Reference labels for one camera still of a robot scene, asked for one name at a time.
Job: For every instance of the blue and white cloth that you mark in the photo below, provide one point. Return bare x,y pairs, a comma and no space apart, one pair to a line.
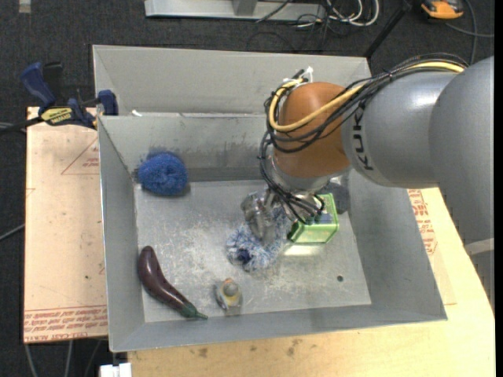
251,249

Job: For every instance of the green box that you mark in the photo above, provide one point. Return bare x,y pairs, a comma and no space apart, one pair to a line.
314,230

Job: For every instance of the grey metal bin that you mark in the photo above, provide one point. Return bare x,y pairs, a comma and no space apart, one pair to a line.
236,151

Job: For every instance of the blue round scrubber sponge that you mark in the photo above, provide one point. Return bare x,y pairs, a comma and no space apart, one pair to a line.
163,173

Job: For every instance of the purple toy eggplant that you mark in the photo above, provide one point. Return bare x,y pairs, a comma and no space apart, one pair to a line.
157,281

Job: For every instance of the brown cardboard board red print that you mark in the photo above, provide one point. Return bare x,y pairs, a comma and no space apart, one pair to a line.
63,226

